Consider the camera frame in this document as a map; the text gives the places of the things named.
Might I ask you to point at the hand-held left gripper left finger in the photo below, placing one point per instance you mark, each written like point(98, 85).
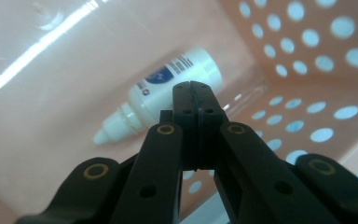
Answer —
point(185, 124)

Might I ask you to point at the pink perforated plastic basket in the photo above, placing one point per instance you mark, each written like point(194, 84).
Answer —
point(59, 109)

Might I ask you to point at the white bottle with blue label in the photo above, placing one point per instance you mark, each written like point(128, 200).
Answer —
point(155, 90)

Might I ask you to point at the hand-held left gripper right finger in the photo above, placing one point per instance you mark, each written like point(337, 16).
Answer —
point(208, 124)

